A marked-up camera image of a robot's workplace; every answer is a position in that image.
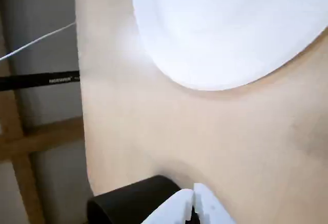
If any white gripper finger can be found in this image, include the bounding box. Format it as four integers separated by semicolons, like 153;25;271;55
192;182;236;224
143;188;194;224

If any white round dish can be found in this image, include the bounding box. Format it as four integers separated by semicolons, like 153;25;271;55
130;0;328;92

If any black printed stand leg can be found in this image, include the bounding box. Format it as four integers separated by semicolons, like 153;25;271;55
0;70;81;92

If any thin white cable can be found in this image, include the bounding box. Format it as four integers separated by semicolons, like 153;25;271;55
0;22;77;62

